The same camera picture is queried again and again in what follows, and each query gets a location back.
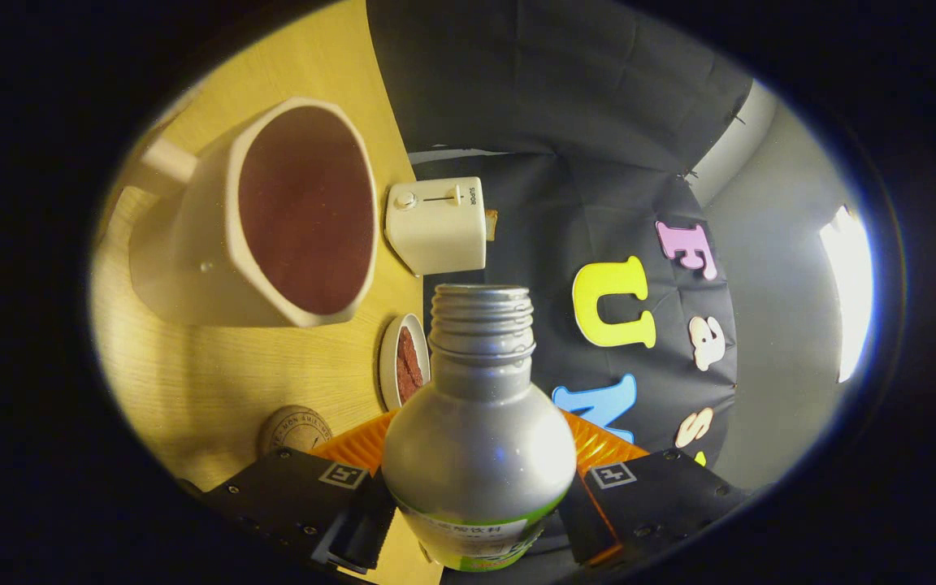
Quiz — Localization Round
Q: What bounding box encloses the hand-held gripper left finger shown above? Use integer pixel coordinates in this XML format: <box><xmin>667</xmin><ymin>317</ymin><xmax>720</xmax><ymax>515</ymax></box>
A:
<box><xmin>196</xmin><ymin>410</ymin><xmax>400</xmax><ymax>575</ymax></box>

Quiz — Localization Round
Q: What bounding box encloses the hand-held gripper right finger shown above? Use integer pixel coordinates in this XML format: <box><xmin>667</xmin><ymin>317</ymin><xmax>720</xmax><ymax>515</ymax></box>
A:
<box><xmin>556</xmin><ymin>410</ymin><xmax>755</xmax><ymax>570</ymax></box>

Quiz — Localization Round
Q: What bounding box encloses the round cork coaster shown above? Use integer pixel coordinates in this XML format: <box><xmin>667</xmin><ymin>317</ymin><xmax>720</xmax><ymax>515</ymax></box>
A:
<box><xmin>261</xmin><ymin>405</ymin><xmax>335</xmax><ymax>456</ymax></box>

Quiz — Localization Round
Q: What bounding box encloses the silver bottle with green label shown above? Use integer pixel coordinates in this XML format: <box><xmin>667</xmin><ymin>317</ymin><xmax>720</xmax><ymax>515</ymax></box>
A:
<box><xmin>381</xmin><ymin>284</ymin><xmax>579</xmax><ymax>572</ymax></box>

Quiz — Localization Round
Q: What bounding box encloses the white cup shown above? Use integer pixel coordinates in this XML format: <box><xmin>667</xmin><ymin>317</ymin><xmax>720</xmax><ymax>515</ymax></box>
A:
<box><xmin>128</xmin><ymin>97</ymin><xmax>379</xmax><ymax>328</ymax></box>

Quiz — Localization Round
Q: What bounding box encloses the wooden table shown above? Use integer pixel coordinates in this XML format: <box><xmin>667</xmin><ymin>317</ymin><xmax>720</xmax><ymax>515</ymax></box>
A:
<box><xmin>90</xmin><ymin>0</ymin><xmax>444</xmax><ymax>585</ymax></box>

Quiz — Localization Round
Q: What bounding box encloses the small white plate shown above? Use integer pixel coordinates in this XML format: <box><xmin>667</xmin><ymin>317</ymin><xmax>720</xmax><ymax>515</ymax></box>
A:
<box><xmin>379</xmin><ymin>314</ymin><xmax>432</xmax><ymax>411</ymax></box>

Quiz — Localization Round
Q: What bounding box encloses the ceiling light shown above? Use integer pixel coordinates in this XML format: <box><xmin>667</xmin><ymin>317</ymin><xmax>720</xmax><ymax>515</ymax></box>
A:
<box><xmin>819</xmin><ymin>205</ymin><xmax>875</xmax><ymax>383</ymax></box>

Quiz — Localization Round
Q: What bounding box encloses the white toaster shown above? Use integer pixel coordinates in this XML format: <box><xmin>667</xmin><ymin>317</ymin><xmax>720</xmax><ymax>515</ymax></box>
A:
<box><xmin>384</xmin><ymin>177</ymin><xmax>488</xmax><ymax>277</ymax></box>

